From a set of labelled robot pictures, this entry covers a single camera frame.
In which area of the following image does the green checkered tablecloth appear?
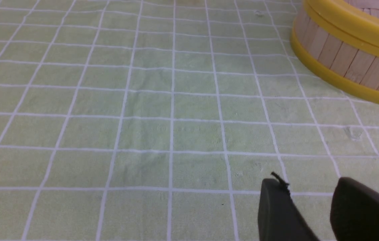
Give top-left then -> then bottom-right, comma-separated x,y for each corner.
0,0 -> 379,241

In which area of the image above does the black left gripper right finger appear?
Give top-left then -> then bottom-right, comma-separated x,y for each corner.
330,177 -> 379,241

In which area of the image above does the yellow-rimmed wooden steamer basket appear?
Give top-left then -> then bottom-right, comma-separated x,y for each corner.
290,10 -> 379,104

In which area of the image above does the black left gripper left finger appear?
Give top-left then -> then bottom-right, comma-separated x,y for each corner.
258,172 -> 319,241

